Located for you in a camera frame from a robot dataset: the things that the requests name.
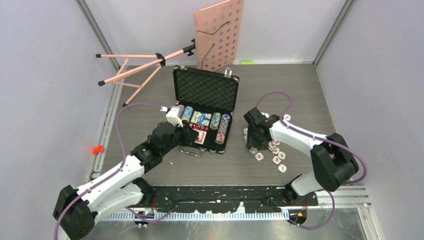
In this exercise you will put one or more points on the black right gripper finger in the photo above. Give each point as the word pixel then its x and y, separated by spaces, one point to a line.
pixel 250 142
pixel 262 144

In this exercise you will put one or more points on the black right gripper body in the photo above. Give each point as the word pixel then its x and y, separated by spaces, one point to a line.
pixel 252 131

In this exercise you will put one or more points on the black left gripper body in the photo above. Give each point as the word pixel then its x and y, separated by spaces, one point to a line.
pixel 177 140

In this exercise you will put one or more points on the blue playing card deck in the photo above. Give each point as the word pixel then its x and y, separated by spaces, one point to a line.
pixel 201 118

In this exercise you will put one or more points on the red white chip stack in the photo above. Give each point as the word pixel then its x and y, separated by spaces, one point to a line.
pixel 181 111

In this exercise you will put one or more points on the white poker chip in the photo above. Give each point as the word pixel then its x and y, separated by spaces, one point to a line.
pixel 253 150
pixel 287 117

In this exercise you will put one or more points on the black poker set case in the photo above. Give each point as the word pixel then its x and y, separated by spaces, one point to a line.
pixel 207 92

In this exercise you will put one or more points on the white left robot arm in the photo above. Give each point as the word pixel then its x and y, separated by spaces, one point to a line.
pixel 78 210

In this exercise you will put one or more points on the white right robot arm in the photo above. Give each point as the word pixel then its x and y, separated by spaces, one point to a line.
pixel 332 163

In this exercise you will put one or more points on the red playing card deck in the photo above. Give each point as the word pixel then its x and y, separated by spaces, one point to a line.
pixel 200 139

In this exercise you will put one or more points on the blue yellow chip stack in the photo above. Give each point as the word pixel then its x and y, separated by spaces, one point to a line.
pixel 187 113

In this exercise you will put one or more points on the green white chip stack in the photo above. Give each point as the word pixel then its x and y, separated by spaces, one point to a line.
pixel 215 121

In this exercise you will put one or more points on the blue red chip stack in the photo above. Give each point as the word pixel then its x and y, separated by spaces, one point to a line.
pixel 222 129

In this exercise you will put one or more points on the orange clip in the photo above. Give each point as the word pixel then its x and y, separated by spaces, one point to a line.
pixel 97 149

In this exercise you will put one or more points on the green tape piece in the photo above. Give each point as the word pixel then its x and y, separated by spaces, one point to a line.
pixel 247 62

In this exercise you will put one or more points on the pink music stand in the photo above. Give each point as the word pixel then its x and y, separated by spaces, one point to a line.
pixel 215 44

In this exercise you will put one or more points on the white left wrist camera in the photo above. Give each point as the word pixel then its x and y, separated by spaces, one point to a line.
pixel 173 115

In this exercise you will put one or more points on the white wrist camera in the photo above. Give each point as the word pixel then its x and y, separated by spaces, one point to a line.
pixel 173 115
pixel 265 115

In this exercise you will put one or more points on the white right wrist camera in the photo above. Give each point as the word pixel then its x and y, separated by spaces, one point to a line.
pixel 265 115

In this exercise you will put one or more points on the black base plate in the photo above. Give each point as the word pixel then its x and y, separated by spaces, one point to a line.
pixel 224 199

